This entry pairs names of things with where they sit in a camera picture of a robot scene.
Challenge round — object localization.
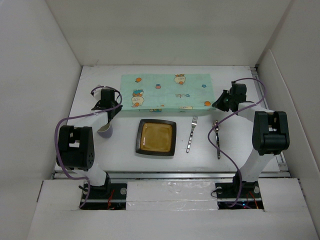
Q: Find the purple cup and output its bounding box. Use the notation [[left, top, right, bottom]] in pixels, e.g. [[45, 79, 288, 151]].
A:
[[97, 122, 113, 139]]

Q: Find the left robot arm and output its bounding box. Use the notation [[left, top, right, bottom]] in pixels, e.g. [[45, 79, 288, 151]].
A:
[[54, 86, 123, 199]]

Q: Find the black square amber plate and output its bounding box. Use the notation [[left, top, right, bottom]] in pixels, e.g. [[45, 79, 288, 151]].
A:
[[135, 119, 177, 157]]

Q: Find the silver fork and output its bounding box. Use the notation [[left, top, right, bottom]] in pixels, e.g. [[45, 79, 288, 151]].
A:
[[186, 116, 198, 154]]

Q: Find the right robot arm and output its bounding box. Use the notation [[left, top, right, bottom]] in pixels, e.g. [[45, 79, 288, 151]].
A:
[[111, 80, 290, 198]]

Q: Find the mint green cartoon placemat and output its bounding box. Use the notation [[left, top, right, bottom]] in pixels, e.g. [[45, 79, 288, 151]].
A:
[[120, 73, 216, 112]]

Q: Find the white foam front block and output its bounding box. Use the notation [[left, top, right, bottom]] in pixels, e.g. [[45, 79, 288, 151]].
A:
[[126, 180, 218, 211]]

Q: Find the silver spoon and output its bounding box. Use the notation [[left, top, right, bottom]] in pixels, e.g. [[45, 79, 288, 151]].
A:
[[212, 119, 221, 160]]

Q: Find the aluminium front rail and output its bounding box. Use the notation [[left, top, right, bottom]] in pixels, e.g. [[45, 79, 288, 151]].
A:
[[51, 171, 291, 180]]

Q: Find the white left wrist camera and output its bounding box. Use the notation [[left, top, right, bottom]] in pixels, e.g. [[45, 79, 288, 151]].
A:
[[90, 85, 104, 97]]

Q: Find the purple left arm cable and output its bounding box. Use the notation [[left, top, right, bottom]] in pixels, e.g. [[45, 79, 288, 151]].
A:
[[54, 86, 123, 209]]

